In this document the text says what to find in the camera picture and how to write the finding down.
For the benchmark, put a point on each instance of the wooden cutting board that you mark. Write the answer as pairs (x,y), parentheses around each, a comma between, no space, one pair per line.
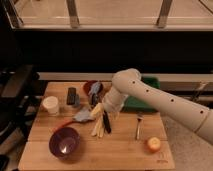
(117,151)

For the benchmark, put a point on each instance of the green plastic tray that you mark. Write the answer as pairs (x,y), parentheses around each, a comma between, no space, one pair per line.
(132,104)

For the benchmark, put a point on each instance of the silver fork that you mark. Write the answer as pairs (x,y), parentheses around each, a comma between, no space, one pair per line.
(139,119)

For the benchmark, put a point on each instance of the grey blue utensil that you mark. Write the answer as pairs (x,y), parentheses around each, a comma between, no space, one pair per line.
(93,93)

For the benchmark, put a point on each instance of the purple bowl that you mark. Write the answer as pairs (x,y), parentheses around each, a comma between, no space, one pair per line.
(64,142)

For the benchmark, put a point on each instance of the orange fruit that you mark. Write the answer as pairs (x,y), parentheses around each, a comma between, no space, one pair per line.
(154,144)

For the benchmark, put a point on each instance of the black chair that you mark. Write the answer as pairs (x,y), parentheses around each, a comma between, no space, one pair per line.
(15,98)

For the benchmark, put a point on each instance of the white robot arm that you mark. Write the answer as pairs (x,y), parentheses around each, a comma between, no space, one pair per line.
(195,117)

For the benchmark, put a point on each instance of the dark rectangular block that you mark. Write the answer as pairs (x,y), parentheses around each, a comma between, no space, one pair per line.
(71,96)

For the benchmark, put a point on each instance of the blue grey cloth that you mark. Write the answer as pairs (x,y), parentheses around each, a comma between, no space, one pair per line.
(83,115)

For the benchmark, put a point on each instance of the red bowl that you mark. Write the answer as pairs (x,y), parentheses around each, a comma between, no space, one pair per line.
(87,86)

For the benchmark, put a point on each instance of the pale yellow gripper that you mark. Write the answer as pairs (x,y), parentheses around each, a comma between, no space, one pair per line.
(98,109)

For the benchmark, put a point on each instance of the white paper cup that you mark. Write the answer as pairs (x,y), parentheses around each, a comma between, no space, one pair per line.
(51,104)

